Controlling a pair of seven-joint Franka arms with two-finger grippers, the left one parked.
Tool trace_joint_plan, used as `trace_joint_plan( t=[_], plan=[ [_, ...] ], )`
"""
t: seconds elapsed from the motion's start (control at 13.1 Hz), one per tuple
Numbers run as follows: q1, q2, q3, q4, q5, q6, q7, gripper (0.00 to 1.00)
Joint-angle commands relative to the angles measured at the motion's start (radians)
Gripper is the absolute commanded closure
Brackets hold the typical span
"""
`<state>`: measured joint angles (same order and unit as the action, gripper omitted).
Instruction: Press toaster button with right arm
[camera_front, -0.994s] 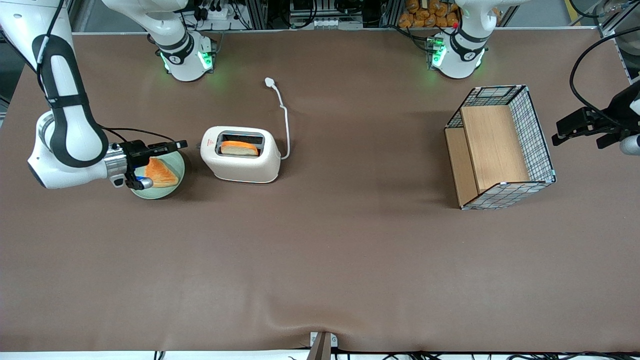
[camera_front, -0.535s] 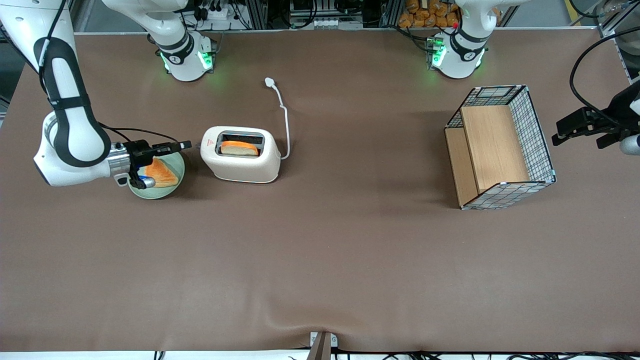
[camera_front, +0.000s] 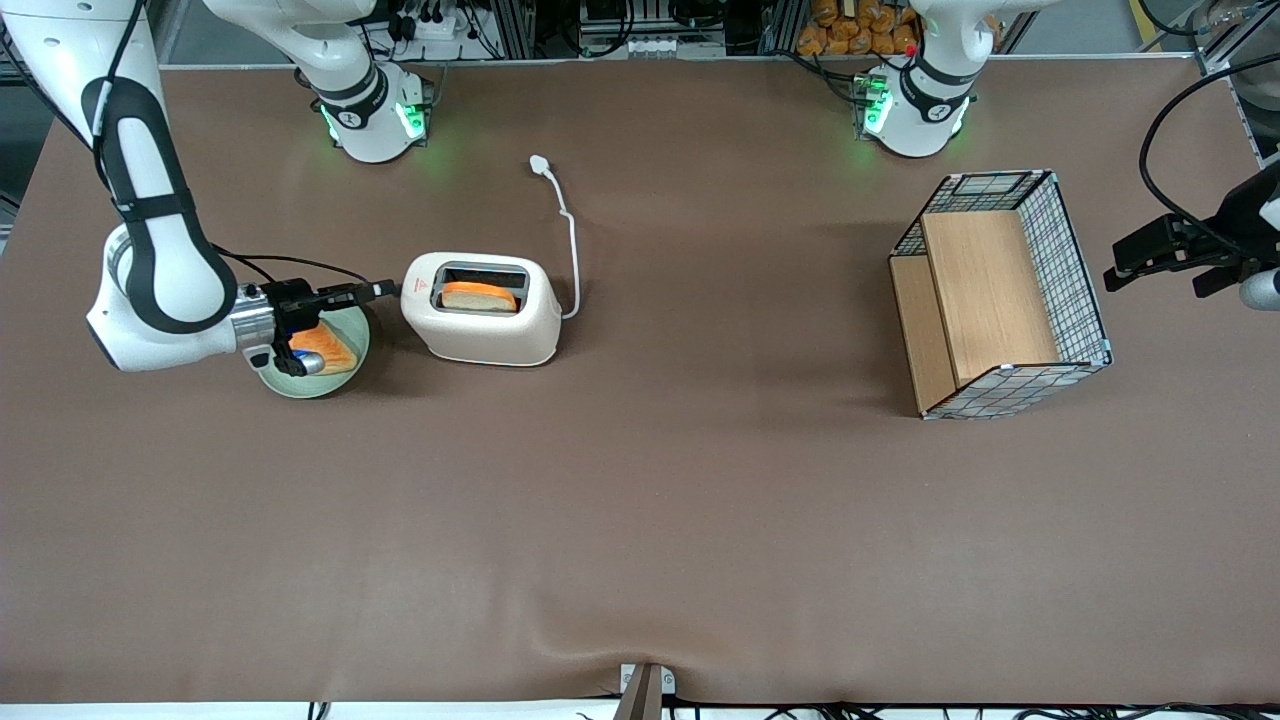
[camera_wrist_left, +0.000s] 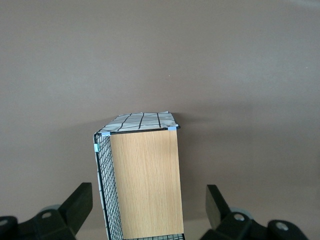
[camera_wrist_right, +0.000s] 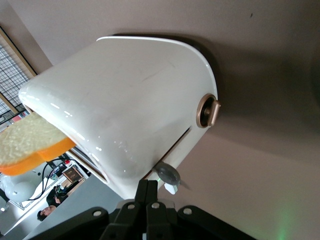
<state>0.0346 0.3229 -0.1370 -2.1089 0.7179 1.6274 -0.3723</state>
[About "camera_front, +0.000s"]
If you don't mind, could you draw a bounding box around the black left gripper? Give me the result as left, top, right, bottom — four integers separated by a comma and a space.
1112, 160, 1280, 299

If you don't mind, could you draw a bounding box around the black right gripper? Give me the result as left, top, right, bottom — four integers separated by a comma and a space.
262, 278, 401, 377

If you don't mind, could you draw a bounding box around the white two-slot toaster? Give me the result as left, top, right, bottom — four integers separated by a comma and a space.
400, 251, 563, 368

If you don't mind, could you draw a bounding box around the triangular orange bread piece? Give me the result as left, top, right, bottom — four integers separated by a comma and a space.
290, 322, 359, 376

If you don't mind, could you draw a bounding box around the pale green round plate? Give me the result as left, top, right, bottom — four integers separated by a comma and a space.
257, 300, 372, 400

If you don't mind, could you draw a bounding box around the toast slice with orange crust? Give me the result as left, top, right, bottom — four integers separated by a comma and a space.
441, 281, 519, 314

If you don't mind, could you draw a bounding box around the wooden shelf insert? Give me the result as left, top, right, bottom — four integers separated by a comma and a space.
890, 210, 1061, 413

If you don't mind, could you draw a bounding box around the white power strip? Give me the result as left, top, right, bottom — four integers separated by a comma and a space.
393, 8, 473, 43

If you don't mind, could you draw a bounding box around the pile of orange bread rolls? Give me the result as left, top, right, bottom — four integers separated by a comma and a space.
797, 0, 921, 57

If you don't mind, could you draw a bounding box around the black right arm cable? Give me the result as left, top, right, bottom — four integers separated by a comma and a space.
210, 243, 373, 287

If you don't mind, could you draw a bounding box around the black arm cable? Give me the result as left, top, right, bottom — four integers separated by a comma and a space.
1139, 55, 1280, 251
210, 243, 373, 287

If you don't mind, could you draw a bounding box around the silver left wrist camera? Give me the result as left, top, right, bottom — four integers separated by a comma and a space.
1238, 268, 1280, 312

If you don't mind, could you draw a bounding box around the wire mesh basket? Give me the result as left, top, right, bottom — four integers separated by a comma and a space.
889, 169, 1113, 421

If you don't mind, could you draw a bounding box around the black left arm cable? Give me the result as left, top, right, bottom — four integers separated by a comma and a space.
1139, 55, 1280, 251

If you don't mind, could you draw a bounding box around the aluminium frame rail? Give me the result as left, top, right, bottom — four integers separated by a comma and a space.
1195, 30, 1280, 169

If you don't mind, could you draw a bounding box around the white toaster power cable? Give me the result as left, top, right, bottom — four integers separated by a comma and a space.
529, 154, 581, 321

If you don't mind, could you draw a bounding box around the metal table edge bracket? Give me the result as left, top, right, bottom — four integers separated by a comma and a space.
618, 662, 677, 720

